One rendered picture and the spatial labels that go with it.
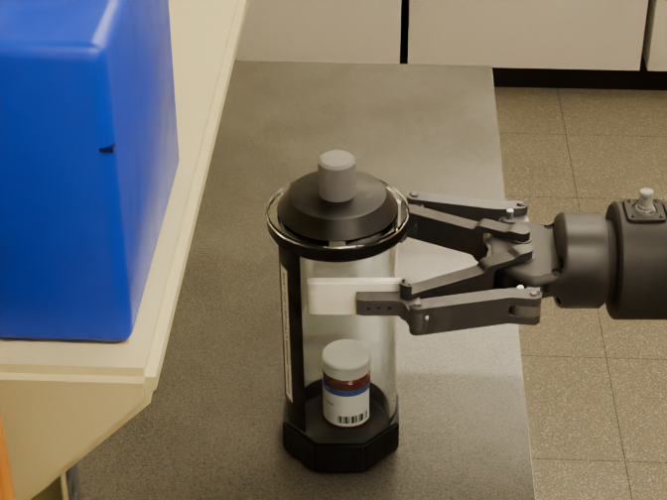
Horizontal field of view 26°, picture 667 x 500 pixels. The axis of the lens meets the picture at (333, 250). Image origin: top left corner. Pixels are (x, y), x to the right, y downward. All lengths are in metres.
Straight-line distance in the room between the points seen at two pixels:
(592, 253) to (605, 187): 2.37
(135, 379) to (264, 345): 0.95
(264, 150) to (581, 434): 1.24
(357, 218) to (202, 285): 0.39
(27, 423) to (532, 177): 3.11
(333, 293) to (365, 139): 0.61
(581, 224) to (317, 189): 0.20
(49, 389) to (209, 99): 0.16
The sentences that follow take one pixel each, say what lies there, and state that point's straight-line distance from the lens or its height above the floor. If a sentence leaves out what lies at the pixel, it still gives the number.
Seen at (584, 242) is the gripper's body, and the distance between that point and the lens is 1.10.
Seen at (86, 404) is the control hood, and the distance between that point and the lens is 0.40.
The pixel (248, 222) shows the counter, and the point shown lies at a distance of 1.52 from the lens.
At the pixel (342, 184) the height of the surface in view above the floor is 1.20.
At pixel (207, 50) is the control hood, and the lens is 0.56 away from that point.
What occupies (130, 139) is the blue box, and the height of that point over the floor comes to 1.56.
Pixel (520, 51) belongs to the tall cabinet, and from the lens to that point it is 3.79.
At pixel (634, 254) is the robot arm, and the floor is 1.16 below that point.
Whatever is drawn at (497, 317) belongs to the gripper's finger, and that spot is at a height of 1.12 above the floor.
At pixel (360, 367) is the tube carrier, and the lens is 1.13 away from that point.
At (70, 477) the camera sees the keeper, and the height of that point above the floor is 1.20.
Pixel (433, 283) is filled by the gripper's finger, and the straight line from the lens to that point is 1.08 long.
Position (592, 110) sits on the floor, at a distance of 3.80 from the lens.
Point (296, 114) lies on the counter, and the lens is 1.72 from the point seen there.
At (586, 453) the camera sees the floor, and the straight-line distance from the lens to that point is 2.68.
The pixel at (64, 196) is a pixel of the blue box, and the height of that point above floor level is 1.56.
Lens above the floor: 1.75
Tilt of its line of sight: 33 degrees down
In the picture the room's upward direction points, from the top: straight up
